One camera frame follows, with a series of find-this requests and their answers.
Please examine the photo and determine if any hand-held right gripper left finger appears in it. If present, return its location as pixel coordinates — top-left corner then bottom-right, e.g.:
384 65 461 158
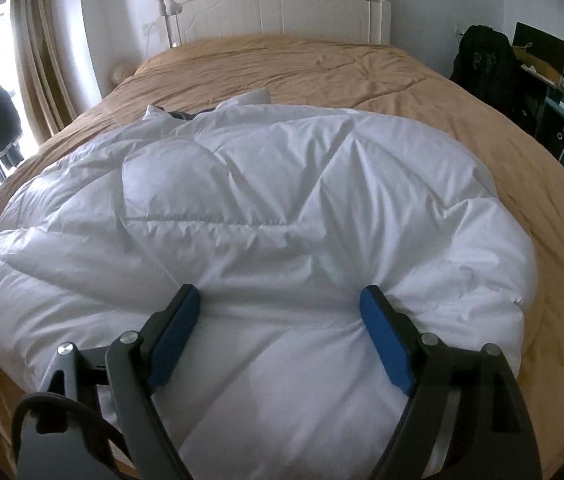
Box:
12 284 200 480

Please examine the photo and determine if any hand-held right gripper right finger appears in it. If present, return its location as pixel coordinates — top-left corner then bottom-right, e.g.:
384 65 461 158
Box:
359 285 543 480

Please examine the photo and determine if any white quilted puffer jacket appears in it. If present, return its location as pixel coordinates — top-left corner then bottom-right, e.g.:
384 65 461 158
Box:
0 88 538 480

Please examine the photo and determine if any beige curtain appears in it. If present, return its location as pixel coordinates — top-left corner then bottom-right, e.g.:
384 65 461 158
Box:
9 0 88 146

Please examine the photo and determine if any bed with tan quilt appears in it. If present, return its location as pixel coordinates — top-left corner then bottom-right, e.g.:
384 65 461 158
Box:
0 35 564 480

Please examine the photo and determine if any dark green shelf unit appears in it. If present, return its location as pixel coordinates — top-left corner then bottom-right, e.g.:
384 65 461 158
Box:
517 57 564 171

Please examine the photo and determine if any black jacket on chair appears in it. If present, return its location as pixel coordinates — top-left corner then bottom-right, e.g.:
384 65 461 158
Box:
451 25 528 111

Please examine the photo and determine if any black monitor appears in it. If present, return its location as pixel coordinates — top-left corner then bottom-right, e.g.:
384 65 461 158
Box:
512 21 564 68

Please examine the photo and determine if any white wooden headboard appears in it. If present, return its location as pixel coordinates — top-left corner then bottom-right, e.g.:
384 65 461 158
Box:
157 0 393 48

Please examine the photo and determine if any black cable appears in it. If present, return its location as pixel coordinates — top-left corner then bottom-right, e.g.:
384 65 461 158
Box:
14 394 128 480

